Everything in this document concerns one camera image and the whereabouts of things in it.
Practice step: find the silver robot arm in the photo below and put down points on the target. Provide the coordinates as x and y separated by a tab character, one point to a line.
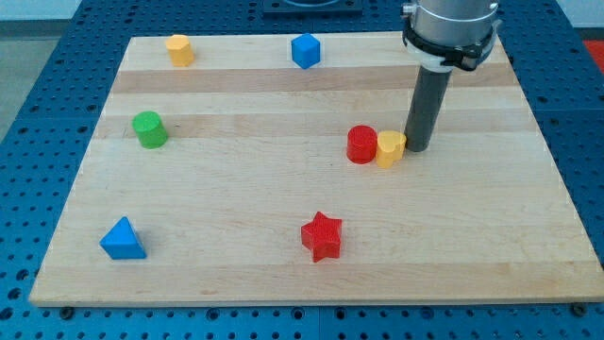
447	34

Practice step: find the red star block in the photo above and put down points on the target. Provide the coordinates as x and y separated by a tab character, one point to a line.
322	236

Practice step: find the yellow heart block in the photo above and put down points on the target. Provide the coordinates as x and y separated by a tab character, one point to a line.
390	148

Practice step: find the wooden board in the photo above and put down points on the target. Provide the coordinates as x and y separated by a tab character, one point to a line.
256	147

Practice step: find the red cylinder block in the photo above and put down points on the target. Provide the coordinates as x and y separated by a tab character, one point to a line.
361	144

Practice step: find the blue cube block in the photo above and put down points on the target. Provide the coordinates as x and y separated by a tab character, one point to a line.
306	50

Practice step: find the green cylinder block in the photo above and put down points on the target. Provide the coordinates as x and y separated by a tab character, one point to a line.
149	129

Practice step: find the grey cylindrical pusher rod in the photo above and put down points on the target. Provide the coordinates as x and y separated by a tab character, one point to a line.
427	99

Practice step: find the yellow hexagon block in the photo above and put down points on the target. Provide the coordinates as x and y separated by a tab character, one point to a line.
180	50

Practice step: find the blue triangle block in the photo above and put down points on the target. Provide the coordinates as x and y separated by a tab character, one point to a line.
122	242

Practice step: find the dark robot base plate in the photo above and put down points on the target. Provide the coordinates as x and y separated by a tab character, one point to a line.
280	8

